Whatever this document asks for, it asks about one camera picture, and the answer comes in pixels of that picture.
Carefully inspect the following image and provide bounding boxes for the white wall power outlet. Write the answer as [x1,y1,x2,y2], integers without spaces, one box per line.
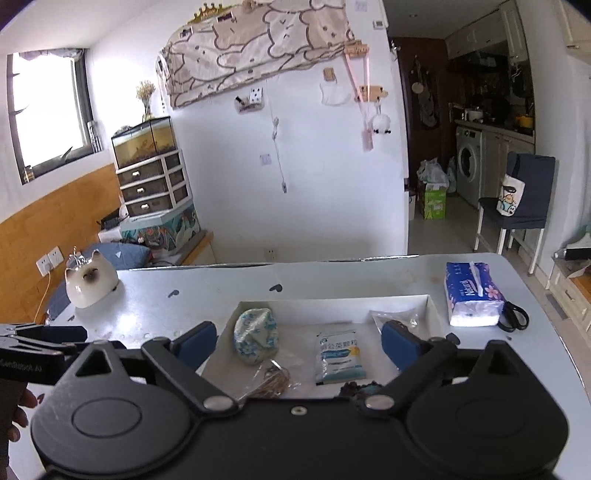
[36,246,64,277]

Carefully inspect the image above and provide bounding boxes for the white blue medicine sachet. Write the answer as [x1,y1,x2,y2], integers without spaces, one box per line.
[315,330,367,385]

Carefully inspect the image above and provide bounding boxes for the dark crocheted multicolour scrunchie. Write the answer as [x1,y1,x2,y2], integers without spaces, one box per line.
[339,381,383,398]

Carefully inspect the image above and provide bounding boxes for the floral blue brocade pouch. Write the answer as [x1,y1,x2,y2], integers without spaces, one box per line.
[232,308,280,365]

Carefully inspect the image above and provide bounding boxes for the dried flower vase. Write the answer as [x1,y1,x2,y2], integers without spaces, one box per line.
[136,81,155,121]

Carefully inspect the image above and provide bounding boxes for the person's left hand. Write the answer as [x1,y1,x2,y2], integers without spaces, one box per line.
[1,380,39,480]

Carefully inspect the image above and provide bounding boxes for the white sheep plush ornament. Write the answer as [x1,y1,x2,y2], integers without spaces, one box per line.
[370,113,392,135]

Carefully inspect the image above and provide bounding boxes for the white shallow cardboard box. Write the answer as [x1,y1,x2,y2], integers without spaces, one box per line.
[198,294,449,400]

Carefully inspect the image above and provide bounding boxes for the blue tissue pack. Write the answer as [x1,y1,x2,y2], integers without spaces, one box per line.
[444,262,506,328]

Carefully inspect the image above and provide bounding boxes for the green cardboard box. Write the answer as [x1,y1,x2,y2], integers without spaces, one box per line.
[418,182,448,220]

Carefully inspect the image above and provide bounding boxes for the cartoon print tote bag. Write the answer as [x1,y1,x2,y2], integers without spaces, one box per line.
[497,174,526,217]

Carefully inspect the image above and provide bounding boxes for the colourful patterned storage box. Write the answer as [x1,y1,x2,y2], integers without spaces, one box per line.
[119,201,200,257]

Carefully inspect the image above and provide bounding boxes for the navy blue chair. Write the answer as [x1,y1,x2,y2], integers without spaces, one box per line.
[473,151,557,276]

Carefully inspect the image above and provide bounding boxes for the bear print hanging cloth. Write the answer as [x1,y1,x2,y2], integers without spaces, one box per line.
[156,1,355,110]

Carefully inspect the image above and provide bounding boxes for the black scissors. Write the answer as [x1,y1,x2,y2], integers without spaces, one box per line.
[497,301,530,333]

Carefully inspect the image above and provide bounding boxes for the white washing machine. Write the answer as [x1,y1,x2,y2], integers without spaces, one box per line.
[456,126,483,208]

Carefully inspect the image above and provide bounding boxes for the cream cat-shaped ceramic jar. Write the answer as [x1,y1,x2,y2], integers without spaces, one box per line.
[64,249,119,309]

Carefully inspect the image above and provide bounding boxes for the hanging white charger cable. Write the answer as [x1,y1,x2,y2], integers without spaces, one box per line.
[269,103,290,195]

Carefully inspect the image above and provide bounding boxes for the glass fish tank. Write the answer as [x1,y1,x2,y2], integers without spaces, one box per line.
[111,116,177,169]

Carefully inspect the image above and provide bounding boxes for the white plastic drawer unit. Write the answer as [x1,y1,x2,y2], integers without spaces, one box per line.
[115,149,192,218]

